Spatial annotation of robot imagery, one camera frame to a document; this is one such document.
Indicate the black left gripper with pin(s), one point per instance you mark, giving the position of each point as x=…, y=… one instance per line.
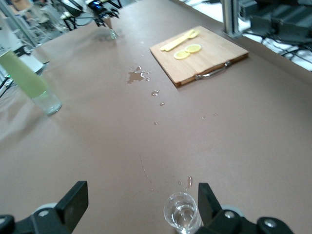
x=97, y=6

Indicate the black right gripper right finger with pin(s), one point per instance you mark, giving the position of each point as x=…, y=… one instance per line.
x=214, y=219

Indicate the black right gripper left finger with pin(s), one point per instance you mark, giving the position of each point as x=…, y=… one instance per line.
x=68, y=214

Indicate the small clear glass measuring cup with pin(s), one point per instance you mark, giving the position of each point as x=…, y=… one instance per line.
x=180, y=214

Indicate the yellow plastic knife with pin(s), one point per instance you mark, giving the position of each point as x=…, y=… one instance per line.
x=162, y=48

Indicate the lemon slice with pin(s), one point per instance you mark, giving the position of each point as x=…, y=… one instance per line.
x=193, y=48
x=181, y=55

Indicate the brown table cover sheet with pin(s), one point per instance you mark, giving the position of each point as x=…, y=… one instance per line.
x=122, y=146

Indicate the yellow plastic fork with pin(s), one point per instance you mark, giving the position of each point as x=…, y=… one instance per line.
x=192, y=34

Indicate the wooden cutting board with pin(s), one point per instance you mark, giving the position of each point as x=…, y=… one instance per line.
x=209, y=61

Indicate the black equipment box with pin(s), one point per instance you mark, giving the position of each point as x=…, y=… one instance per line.
x=287, y=22

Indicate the aluminium profile post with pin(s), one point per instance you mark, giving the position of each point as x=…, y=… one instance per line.
x=230, y=17

